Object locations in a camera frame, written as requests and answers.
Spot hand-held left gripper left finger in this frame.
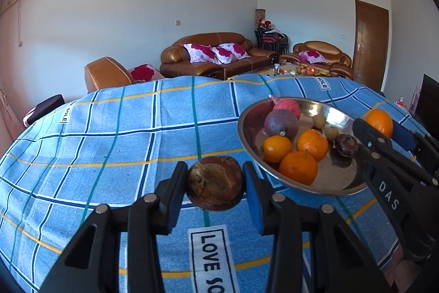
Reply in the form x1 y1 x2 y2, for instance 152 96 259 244
39 161 189 293

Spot red pomegranate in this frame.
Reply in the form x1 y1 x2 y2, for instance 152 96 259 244
269 96 302 120

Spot wooden coffee table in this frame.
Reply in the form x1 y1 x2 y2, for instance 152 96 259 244
238 63 331 77

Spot brown leather armchair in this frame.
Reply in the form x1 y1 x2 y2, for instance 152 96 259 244
279 41 354 80

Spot smooth orange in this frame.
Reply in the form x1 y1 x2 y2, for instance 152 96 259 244
262 136 293 163
365 109 394 138

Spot brown leather sofa end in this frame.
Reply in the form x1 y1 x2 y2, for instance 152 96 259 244
85 57 162 94

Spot pink bag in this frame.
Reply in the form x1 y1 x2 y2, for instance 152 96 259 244
410 87 422 115

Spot pile of snack packets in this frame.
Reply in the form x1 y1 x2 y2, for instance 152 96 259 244
279 64 330 77

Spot orange mandarin with stalk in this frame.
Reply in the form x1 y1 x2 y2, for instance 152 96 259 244
297 129 329 162
278 150 318 186

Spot stainless steel bowl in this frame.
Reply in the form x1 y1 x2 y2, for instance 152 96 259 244
237 97 378 195

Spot purple passion fruit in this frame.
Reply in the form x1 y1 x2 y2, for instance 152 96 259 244
264 109 300 142

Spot brown wooden door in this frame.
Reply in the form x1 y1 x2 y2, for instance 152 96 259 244
353 0 390 92

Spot dark brown mangosteen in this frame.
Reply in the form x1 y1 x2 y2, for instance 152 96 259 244
187 157 246 212
334 134 360 158

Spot white air conditioner pipe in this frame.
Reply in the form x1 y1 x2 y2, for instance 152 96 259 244
17 0 24 47

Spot blue checked blanket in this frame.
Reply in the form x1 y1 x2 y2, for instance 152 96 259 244
0 75 439 293

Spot black television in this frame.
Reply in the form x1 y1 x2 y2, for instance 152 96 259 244
413 74 439 129

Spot dark purple stool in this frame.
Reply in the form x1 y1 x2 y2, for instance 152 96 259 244
23 94 66 128

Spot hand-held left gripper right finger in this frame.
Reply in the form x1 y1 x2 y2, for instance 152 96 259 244
242 161 392 293

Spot brown leather sofa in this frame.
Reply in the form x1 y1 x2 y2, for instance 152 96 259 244
159 32 279 81

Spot pink curtain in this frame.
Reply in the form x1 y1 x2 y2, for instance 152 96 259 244
0 83 21 143

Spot pink floral cushion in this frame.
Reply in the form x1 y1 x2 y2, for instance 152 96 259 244
128 64 162 82
298 51 326 63
183 43 220 64
211 43 250 65

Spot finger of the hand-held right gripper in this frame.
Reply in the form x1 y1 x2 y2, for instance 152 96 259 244
353 118 439 223
393 126 439 173

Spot stack of dark chairs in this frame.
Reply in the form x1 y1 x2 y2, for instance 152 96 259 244
254 26 289 55

